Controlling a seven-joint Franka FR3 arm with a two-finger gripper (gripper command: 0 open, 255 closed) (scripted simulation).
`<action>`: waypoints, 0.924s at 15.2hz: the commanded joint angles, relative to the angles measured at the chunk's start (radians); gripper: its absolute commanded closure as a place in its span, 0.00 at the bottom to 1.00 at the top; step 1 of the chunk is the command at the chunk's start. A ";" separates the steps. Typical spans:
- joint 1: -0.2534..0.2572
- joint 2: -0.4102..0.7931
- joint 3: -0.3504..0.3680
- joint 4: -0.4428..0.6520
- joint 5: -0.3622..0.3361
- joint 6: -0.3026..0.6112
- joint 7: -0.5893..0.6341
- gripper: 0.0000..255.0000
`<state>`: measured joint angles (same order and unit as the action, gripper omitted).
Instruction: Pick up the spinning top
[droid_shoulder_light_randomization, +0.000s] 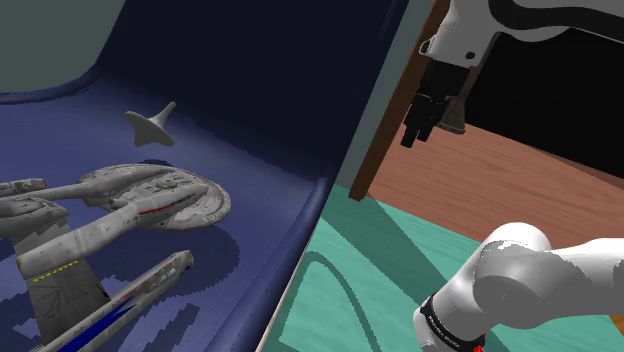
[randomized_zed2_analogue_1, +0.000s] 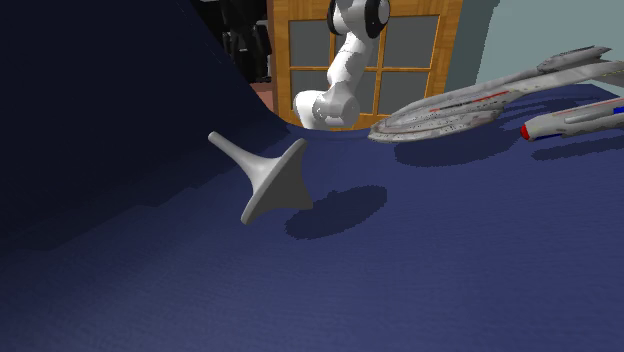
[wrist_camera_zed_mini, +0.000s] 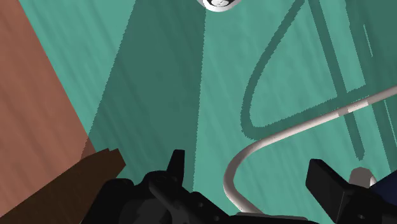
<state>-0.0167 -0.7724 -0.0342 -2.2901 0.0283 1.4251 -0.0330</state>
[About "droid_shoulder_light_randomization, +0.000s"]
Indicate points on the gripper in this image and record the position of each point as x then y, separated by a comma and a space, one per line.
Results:
442, 80

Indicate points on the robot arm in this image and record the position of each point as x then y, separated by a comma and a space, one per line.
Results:
516, 278

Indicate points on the brown wooden furniture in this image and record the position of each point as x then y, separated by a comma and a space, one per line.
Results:
390, 126

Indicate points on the grey cone-shaped object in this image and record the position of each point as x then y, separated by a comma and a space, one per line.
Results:
454, 119

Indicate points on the teal rug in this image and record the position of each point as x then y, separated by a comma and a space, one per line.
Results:
390, 278

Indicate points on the dark blue sofa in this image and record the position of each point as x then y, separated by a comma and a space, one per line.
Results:
278, 195

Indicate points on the grey spinning top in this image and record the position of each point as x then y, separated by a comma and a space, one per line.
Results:
146, 129

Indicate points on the grey spaceship model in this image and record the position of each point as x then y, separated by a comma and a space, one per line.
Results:
141, 200

